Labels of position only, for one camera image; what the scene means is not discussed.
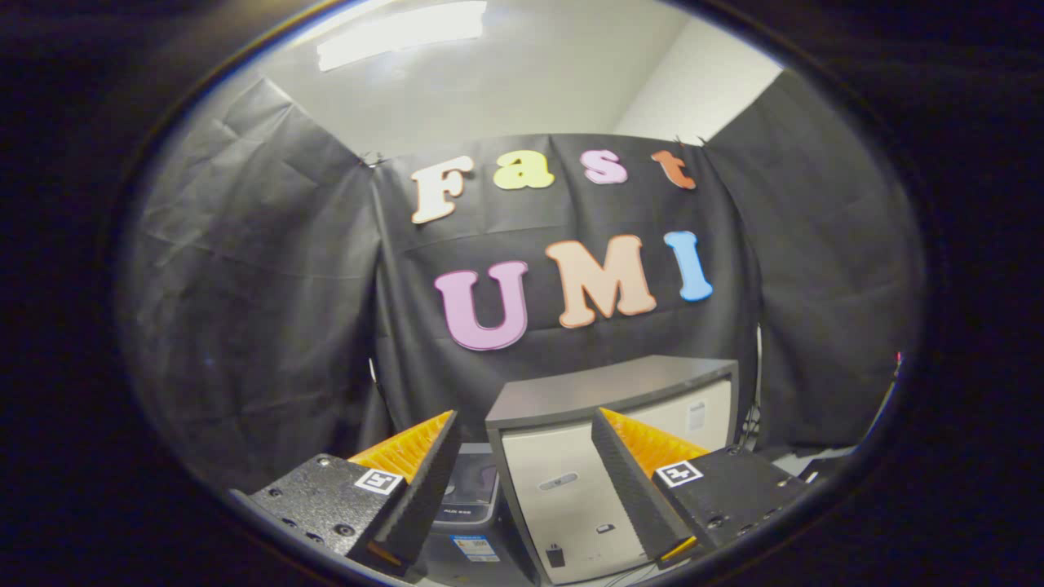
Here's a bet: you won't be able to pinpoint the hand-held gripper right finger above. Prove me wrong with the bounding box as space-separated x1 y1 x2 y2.
591 407 814 570

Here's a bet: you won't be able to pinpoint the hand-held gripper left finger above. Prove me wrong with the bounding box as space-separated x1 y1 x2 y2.
244 409 462 576

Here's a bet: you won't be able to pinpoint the beige cabinet with dark top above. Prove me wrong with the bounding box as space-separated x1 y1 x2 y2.
485 355 740 585

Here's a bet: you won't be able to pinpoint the black backdrop cloth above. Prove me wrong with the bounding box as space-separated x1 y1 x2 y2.
118 69 927 490

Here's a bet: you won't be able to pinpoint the black floor cables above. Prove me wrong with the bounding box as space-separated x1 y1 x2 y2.
587 563 655 587

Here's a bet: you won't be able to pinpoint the black hanging cables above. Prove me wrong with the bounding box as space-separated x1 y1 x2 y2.
737 399 764 451

